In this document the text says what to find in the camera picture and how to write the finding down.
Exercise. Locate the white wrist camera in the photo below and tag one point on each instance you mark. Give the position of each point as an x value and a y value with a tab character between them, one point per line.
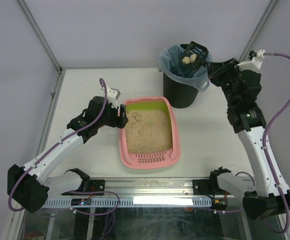
255	61
112	96

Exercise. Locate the white slotted cable duct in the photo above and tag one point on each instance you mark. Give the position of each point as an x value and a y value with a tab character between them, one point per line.
129	202

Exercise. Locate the pink litter box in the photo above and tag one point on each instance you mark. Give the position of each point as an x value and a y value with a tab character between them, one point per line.
151	160

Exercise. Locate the black litter scoop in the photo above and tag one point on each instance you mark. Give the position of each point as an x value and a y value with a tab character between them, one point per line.
191	48

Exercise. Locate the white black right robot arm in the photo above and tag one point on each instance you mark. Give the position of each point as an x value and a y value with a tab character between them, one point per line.
270	195

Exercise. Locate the beige litter pellets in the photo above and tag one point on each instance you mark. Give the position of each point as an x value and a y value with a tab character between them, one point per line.
152	134

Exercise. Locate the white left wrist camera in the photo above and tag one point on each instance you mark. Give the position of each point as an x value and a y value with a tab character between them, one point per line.
112	96

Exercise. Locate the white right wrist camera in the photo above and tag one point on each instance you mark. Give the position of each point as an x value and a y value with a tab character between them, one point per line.
255	61

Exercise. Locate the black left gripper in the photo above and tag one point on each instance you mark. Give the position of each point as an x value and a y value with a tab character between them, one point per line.
120	116

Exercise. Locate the blue plastic bin liner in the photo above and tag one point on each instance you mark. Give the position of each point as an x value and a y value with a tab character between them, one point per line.
184	72

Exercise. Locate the black ribbed trash bin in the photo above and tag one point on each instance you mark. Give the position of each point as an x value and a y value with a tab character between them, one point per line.
178	94

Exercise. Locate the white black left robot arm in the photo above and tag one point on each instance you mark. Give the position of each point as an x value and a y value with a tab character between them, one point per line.
31	185

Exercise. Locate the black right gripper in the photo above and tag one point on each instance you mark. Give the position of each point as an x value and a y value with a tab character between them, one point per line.
214	72

